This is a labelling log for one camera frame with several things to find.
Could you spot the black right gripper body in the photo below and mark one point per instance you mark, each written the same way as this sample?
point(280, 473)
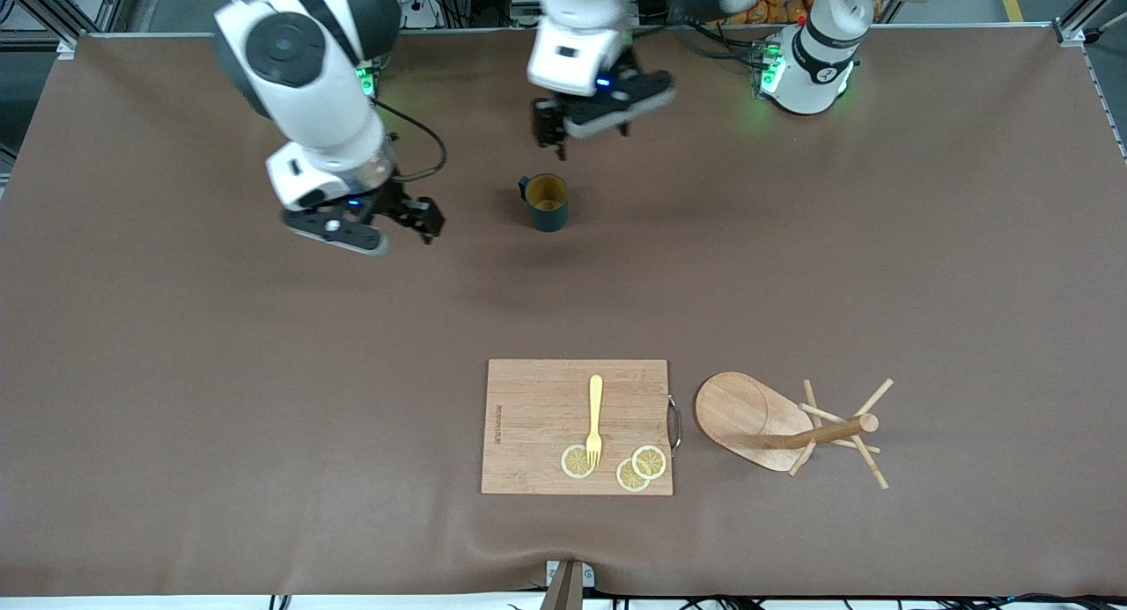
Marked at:
point(394, 201)

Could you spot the dark green mug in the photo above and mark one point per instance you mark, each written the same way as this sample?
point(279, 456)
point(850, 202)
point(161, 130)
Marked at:
point(548, 218)

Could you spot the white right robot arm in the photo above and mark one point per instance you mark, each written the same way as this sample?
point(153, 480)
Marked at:
point(308, 91)

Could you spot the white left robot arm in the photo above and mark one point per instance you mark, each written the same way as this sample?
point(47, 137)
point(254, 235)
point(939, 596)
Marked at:
point(814, 64)

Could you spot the wooden mug tree rack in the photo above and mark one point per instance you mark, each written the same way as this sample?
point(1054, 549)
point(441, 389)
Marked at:
point(735, 412)

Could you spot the orange bag pile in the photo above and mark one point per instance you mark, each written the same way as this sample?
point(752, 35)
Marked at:
point(784, 7)

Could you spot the wooden cutting board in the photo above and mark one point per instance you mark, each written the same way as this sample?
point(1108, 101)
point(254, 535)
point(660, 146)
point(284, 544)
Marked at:
point(528, 399)

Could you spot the yellow plastic fork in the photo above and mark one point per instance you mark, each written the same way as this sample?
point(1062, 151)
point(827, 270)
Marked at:
point(596, 399)

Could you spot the lemon slice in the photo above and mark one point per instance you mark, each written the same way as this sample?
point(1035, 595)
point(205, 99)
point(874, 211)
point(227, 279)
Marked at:
point(627, 480)
point(651, 462)
point(572, 463)

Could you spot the grey metal edge bracket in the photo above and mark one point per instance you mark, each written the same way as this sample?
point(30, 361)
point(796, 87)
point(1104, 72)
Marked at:
point(585, 575)

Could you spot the aluminium frame corner post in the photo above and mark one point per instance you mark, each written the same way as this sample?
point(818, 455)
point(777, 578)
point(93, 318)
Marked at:
point(1070, 31)

